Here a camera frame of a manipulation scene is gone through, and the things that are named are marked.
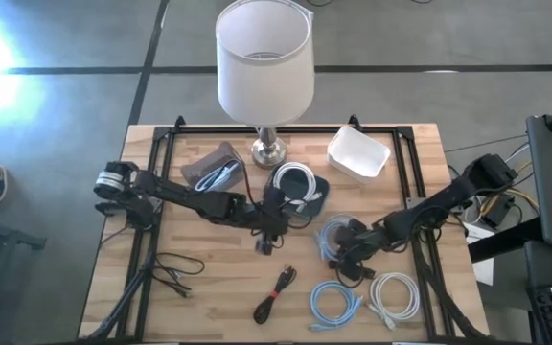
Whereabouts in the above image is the black stand leg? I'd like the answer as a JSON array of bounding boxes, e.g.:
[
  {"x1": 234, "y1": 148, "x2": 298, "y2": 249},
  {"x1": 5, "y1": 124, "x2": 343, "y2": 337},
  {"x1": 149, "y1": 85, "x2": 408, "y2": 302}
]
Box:
[{"x1": 0, "y1": 218, "x2": 48, "y2": 251}]

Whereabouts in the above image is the white shade table lamp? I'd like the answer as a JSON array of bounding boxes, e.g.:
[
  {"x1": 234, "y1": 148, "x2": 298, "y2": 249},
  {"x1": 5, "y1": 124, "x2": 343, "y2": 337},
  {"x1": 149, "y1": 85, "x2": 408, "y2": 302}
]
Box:
[{"x1": 215, "y1": 0, "x2": 316, "y2": 170}]

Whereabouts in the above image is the white cable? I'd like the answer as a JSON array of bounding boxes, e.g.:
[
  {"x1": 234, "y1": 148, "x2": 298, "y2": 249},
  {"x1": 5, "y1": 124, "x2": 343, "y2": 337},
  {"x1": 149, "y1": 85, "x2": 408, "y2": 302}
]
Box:
[
  {"x1": 367, "y1": 271, "x2": 422, "y2": 332},
  {"x1": 272, "y1": 161, "x2": 324, "y2": 206}
]

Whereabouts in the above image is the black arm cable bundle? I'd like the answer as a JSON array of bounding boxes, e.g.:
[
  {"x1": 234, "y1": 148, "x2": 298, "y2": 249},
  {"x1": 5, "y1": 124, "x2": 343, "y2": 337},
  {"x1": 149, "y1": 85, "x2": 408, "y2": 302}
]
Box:
[{"x1": 86, "y1": 248, "x2": 157, "y2": 340}]

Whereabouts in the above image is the dark teal plastic bin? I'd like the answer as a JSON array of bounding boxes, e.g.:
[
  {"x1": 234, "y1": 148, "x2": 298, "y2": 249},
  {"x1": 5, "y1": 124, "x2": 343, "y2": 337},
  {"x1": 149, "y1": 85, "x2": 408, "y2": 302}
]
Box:
[{"x1": 265, "y1": 165, "x2": 333, "y2": 219}]

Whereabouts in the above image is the white plastic bin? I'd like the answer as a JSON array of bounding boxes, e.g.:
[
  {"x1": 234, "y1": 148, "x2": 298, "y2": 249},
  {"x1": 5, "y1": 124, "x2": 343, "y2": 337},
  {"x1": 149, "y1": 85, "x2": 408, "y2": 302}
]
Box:
[{"x1": 326, "y1": 125, "x2": 392, "y2": 184}]

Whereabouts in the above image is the black slanted bar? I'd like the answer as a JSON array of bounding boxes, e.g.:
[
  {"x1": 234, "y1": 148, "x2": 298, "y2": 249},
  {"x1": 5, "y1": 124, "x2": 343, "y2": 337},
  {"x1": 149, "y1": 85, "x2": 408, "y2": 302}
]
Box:
[{"x1": 467, "y1": 216, "x2": 545, "y2": 264}]

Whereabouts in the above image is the white paper sheet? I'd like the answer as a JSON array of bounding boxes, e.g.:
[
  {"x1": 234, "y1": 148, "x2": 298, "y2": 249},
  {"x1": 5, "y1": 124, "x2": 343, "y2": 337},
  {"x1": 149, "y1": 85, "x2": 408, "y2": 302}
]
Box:
[{"x1": 465, "y1": 220, "x2": 496, "y2": 288}]

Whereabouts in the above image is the black metal table frame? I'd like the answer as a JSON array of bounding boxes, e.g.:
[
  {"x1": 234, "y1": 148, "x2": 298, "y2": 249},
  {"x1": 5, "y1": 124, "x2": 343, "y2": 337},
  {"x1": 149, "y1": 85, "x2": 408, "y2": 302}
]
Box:
[{"x1": 88, "y1": 114, "x2": 491, "y2": 344}]

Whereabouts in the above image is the thin black cable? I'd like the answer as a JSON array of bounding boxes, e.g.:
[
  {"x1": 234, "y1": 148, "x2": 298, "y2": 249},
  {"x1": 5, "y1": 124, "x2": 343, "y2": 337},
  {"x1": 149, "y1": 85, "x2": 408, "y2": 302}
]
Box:
[{"x1": 152, "y1": 251, "x2": 206, "y2": 299}]

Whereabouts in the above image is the grey floor cable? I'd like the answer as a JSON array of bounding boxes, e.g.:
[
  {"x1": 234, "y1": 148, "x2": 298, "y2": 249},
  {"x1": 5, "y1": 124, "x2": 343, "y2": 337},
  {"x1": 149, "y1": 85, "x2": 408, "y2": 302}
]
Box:
[{"x1": 444, "y1": 134, "x2": 529, "y2": 154}]

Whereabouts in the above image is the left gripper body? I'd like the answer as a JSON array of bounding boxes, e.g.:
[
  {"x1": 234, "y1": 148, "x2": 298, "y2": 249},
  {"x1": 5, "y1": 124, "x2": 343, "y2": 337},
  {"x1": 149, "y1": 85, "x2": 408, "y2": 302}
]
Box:
[{"x1": 255, "y1": 186, "x2": 290, "y2": 255}]

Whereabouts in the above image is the short black cable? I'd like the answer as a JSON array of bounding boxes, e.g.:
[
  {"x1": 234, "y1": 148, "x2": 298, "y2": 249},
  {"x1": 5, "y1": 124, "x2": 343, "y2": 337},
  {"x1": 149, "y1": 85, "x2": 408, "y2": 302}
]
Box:
[{"x1": 327, "y1": 258, "x2": 378, "y2": 289}]

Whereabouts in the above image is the black power brick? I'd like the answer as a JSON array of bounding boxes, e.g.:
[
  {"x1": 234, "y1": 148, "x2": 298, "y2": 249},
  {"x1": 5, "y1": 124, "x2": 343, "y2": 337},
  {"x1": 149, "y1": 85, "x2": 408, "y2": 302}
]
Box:
[{"x1": 480, "y1": 198, "x2": 515, "y2": 229}]

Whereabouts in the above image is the black cable with red tie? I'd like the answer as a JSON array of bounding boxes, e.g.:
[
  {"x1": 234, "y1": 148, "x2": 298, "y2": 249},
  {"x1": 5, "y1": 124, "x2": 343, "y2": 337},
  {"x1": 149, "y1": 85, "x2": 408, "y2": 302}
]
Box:
[{"x1": 252, "y1": 265, "x2": 299, "y2": 326}]

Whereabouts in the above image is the light blue cable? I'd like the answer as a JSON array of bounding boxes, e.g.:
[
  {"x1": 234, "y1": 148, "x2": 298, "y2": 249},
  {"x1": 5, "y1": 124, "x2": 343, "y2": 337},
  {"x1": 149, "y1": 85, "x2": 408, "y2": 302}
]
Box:
[
  {"x1": 314, "y1": 213, "x2": 358, "y2": 263},
  {"x1": 194, "y1": 161, "x2": 242, "y2": 193},
  {"x1": 308, "y1": 280, "x2": 364, "y2": 333}
]

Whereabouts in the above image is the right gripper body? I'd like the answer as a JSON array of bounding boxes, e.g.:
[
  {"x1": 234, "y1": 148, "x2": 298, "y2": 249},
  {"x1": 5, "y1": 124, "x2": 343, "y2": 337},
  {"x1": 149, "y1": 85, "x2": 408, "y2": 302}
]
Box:
[{"x1": 335, "y1": 222, "x2": 388, "y2": 283}]

